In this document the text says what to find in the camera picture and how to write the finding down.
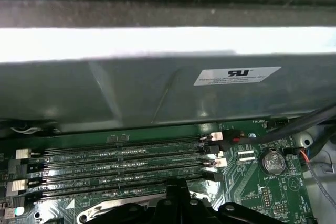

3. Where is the green motherboard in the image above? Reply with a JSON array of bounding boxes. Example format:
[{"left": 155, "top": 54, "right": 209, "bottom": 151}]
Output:
[{"left": 0, "top": 119, "right": 316, "bottom": 224}]

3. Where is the white case sticker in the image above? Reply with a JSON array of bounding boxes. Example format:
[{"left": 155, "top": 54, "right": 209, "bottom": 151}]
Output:
[{"left": 193, "top": 66, "right": 282, "bottom": 86}]

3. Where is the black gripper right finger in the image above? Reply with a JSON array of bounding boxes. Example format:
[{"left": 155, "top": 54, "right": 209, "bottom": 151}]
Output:
[{"left": 180, "top": 178, "right": 288, "bottom": 224}]

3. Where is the silver coin battery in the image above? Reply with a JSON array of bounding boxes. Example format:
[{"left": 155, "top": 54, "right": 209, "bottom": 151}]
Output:
[{"left": 259, "top": 149, "right": 287, "bottom": 176}]

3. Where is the metal locking lever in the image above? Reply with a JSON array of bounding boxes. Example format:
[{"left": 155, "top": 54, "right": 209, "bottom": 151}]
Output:
[{"left": 86, "top": 192, "right": 169, "bottom": 216}]

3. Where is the red black wire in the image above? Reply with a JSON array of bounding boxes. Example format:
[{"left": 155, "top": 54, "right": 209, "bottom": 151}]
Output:
[{"left": 223, "top": 129, "right": 246, "bottom": 146}]

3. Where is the black PC case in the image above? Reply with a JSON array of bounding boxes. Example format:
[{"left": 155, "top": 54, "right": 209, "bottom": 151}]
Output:
[{"left": 0, "top": 0, "right": 336, "bottom": 224}]

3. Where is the thin coloured wire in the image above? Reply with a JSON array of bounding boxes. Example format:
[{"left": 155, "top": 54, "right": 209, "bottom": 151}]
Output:
[{"left": 298, "top": 147, "right": 336, "bottom": 209}]

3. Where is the thick black cable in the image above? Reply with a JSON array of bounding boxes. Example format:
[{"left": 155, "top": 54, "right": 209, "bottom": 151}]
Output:
[{"left": 236, "top": 102, "right": 336, "bottom": 156}]

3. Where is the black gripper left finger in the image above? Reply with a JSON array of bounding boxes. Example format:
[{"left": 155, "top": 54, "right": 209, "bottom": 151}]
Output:
[{"left": 90, "top": 178, "right": 182, "bottom": 224}]

